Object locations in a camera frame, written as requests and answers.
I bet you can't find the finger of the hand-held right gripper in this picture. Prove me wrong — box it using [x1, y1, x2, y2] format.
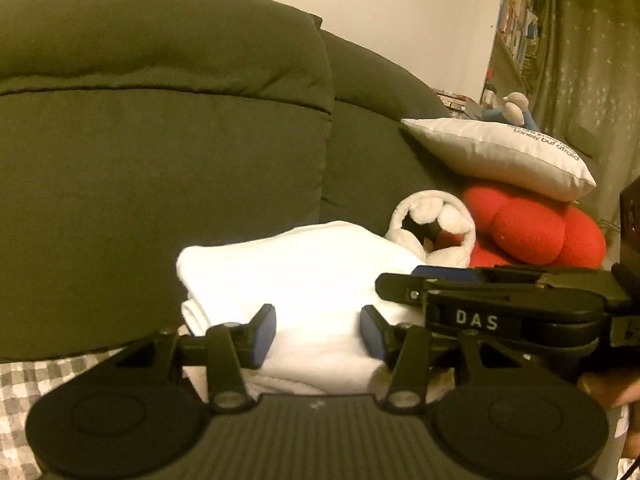
[375, 272, 437, 312]
[410, 265, 552, 284]

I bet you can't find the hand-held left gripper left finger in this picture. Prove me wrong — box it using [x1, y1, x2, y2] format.
[120, 304, 278, 414]

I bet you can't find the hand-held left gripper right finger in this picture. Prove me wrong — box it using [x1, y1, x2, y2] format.
[360, 304, 502, 414]

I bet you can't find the white bed sheet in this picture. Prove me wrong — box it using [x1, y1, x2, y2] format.
[176, 220, 432, 397]

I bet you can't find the person's right hand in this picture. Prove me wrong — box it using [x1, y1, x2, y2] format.
[576, 370, 640, 409]

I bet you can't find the white plush toy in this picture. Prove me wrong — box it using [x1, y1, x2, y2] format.
[384, 190, 477, 269]

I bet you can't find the red knot cushion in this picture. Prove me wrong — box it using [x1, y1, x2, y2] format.
[432, 185, 607, 269]

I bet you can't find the white printed pillow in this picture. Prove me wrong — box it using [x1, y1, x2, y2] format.
[399, 117, 597, 202]

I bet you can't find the stack of books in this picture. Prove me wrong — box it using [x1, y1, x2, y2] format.
[434, 89, 482, 117]

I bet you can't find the blue plush toy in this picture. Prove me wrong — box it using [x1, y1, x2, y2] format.
[480, 92, 539, 132]

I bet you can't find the dark green sofa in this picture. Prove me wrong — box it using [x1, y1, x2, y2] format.
[0, 0, 626, 362]

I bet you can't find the grey checkered blanket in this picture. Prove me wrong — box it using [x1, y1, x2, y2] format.
[0, 349, 212, 480]

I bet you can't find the grey star-print curtain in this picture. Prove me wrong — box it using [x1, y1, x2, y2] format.
[525, 0, 640, 242]

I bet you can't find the wall bookshelf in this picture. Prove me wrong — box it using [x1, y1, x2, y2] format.
[480, 0, 557, 112]

